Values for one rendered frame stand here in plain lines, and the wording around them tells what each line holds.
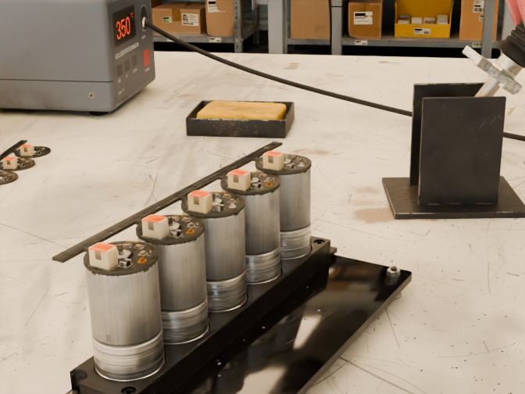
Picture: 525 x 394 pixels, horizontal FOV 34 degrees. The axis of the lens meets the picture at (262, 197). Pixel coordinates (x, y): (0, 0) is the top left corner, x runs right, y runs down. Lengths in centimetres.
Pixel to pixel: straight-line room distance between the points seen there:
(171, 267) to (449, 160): 23
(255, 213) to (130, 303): 8
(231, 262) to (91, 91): 38
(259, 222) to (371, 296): 6
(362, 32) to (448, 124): 398
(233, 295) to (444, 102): 19
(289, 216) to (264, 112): 28
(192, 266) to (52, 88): 42
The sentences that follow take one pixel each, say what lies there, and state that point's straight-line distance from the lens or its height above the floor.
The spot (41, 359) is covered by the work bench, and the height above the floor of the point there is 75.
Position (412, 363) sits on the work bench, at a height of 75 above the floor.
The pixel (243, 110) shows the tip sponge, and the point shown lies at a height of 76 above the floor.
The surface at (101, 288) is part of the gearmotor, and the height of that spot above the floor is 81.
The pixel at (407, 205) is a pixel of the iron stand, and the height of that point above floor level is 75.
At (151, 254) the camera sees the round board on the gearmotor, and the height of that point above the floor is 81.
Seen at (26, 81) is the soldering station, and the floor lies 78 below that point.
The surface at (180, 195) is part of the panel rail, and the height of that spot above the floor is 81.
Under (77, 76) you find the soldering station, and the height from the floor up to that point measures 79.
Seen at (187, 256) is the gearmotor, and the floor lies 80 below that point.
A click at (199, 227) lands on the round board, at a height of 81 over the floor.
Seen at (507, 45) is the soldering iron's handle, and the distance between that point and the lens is 49.
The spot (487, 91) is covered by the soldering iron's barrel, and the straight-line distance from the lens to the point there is 50.
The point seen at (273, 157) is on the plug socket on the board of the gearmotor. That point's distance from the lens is 37.
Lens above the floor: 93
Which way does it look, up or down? 21 degrees down
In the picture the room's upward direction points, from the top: 1 degrees counter-clockwise
